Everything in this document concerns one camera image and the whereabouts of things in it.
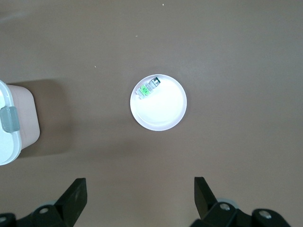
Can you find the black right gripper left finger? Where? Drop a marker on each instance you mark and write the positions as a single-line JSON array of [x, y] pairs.
[[71, 201]]

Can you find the pink round plate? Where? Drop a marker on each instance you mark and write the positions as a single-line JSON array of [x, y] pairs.
[[163, 111]]

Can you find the brown table mat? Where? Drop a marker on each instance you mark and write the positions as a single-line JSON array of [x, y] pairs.
[[213, 71]]

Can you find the white lidded container grey latches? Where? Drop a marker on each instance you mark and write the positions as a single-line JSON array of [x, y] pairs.
[[26, 113]]

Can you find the green white push-button switch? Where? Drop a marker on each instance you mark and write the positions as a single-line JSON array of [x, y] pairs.
[[145, 91]]

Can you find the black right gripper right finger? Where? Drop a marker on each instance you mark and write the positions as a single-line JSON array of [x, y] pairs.
[[206, 203]]

